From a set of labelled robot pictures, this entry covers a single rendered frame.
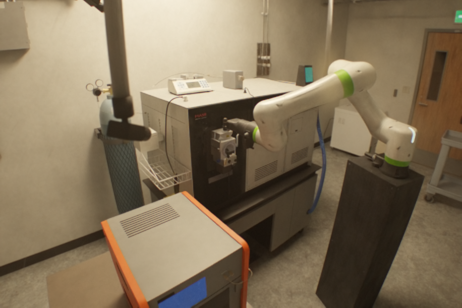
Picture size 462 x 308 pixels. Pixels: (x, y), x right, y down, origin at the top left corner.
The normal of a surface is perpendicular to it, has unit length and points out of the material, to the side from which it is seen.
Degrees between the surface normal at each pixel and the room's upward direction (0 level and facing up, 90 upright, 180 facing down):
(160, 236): 0
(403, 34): 90
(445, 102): 90
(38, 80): 90
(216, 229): 0
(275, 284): 0
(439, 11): 90
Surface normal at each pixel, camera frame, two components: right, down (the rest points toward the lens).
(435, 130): -0.77, 0.22
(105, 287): 0.00, -0.94
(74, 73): 0.63, 0.26
